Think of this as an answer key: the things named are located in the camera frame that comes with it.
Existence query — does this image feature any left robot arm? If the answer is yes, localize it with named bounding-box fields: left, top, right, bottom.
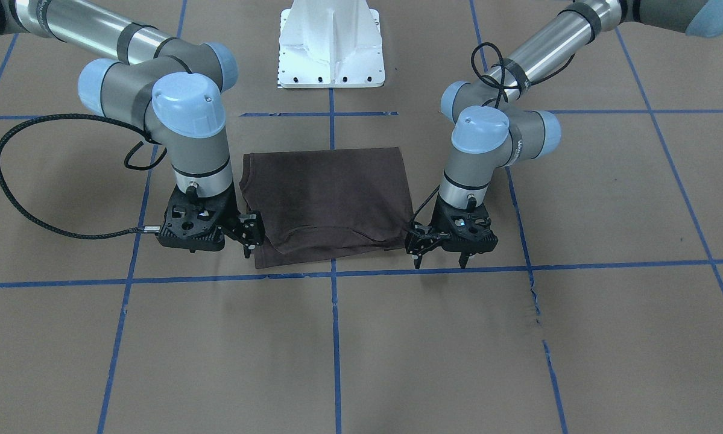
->
left=405, top=1, right=723, bottom=269

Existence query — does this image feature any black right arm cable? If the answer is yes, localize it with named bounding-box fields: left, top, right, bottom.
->
left=0, top=113, right=175, bottom=241

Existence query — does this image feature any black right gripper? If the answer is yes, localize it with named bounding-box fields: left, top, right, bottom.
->
left=216, top=184, right=265, bottom=259

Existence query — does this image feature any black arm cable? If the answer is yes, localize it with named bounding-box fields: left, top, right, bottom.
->
left=0, top=113, right=175, bottom=241
left=411, top=42, right=579, bottom=230

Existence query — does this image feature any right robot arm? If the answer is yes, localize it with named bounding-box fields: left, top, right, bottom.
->
left=0, top=1, right=265, bottom=257

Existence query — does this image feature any white metal mounting plate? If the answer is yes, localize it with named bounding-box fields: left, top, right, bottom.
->
left=277, top=1, right=386, bottom=89

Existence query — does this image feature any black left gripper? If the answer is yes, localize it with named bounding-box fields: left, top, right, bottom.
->
left=405, top=198, right=488, bottom=269

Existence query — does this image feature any dark brown t-shirt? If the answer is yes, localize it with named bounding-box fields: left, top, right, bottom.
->
left=239, top=146, right=413, bottom=269

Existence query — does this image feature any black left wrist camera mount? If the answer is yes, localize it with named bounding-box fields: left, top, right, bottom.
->
left=431, top=200, right=498, bottom=254

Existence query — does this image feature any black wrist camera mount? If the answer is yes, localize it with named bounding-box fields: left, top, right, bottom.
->
left=431, top=200, right=498, bottom=254
left=156, top=186, right=224, bottom=253

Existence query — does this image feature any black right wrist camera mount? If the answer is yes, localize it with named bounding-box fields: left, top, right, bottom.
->
left=156, top=186, right=224, bottom=253

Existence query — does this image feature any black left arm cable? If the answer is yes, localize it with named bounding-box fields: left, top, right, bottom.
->
left=411, top=42, right=579, bottom=230

